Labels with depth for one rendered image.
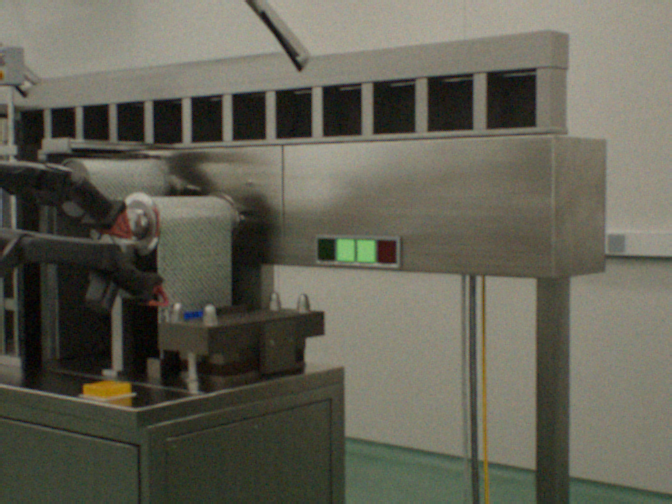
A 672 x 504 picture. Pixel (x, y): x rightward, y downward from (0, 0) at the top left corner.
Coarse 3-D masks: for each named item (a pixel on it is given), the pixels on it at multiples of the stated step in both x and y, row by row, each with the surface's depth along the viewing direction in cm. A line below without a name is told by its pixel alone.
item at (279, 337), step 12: (264, 324) 249; (276, 324) 250; (288, 324) 253; (264, 336) 247; (276, 336) 250; (288, 336) 253; (264, 348) 248; (276, 348) 250; (288, 348) 253; (264, 360) 248; (276, 360) 250; (288, 360) 253; (264, 372) 248
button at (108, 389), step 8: (88, 384) 227; (96, 384) 227; (104, 384) 226; (112, 384) 226; (120, 384) 226; (128, 384) 227; (88, 392) 225; (96, 392) 224; (104, 392) 222; (112, 392) 224; (120, 392) 225; (128, 392) 227
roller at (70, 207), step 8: (72, 160) 269; (72, 168) 269; (80, 168) 267; (160, 168) 285; (88, 176) 266; (168, 184) 284; (168, 192) 284; (64, 208) 272; (72, 208) 270; (80, 216) 270
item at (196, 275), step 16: (160, 256) 250; (176, 256) 254; (192, 256) 258; (208, 256) 262; (224, 256) 267; (160, 272) 250; (176, 272) 254; (192, 272) 258; (208, 272) 262; (224, 272) 267; (176, 288) 254; (192, 288) 258; (208, 288) 263; (224, 288) 267; (192, 304) 259; (208, 304) 263; (224, 304) 267; (160, 320) 251
